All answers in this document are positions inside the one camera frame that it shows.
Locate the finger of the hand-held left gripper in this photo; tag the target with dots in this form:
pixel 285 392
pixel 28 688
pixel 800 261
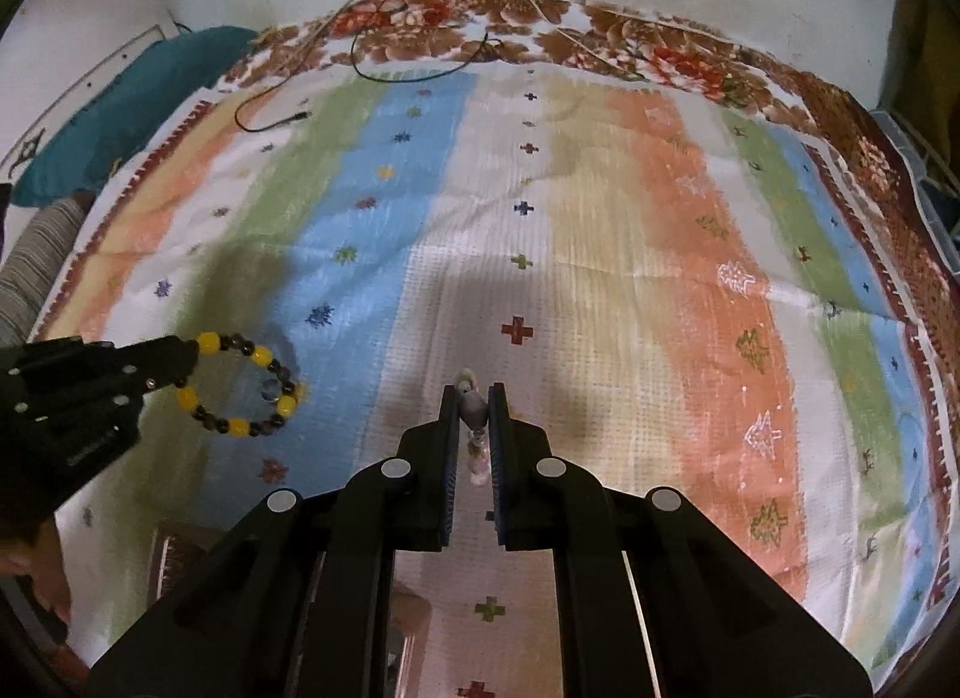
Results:
pixel 157 351
pixel 161 376

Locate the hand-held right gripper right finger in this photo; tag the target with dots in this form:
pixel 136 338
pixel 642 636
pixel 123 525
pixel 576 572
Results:
pixel 517 488

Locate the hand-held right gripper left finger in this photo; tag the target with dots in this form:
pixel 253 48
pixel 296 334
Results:
pixel 431 473

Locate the silver metal tin box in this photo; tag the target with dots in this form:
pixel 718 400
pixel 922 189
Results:
pixel 180 563

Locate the person's left forearm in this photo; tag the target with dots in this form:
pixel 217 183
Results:
pixel 34 570

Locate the grey striped pillow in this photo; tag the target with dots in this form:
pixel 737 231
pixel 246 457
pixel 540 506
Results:
pixel 37 256

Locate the teal pillow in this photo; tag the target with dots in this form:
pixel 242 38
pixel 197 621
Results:
pixel 135 106

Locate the white headboard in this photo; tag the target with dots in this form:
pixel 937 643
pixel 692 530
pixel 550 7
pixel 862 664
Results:
pixel 75 98

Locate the colourful striped mat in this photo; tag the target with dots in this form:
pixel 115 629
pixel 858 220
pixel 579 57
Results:
pixel 600 218

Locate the clear plastic storage box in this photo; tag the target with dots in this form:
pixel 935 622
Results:
pixel 930 181

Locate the mustard yellow garment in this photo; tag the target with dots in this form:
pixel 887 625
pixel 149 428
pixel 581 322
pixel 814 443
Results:
pixel 930 31

